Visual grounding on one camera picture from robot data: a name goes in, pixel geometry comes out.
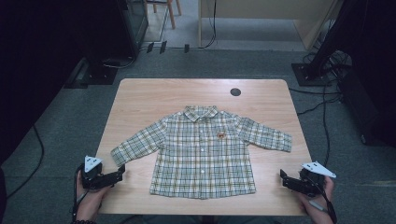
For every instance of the person's right hand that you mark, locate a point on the person's right hand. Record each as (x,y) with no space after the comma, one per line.
(317,211)

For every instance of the black round table grommet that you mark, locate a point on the black round table grommet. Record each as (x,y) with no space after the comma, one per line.
(235,92)

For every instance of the wooden chair legs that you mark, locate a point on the wooden chair legs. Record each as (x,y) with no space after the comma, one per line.
(172,14)

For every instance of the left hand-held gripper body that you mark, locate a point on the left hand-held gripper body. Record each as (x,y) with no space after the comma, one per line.
(93,180)

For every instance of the black slanted stand pole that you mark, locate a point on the black slanted stand pole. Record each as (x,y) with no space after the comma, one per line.
(333,34)

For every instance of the person's left hand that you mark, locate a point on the person's left hand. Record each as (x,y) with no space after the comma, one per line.
(90,202)

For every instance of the black square stand base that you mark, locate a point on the black square stand base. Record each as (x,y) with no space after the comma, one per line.
(306,76)

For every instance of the dark curtain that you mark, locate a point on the dark curtain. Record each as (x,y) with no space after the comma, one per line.
(31,62)

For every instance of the small black floor plug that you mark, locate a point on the small black floor plug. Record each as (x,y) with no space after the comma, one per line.
(150,47)
(186,48)
(163,47)

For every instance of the black flat stand base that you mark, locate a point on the black flat stand base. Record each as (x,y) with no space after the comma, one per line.
(96,76)

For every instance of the dark glass cabinet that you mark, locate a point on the dark glass cabinet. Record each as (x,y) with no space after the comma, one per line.
(134,25)

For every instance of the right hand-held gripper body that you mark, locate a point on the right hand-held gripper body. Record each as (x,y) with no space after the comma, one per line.
(309,183)

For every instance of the black equipment box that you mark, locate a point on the black equipment box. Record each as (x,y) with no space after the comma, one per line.
(367,109)

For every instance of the light wooden desk panel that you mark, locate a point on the light wooden desk panel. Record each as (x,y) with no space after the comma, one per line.
(264,9)

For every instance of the plaid button-up shirt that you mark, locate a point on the plaid button-up shirt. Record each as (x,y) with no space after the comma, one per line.
(199,149)

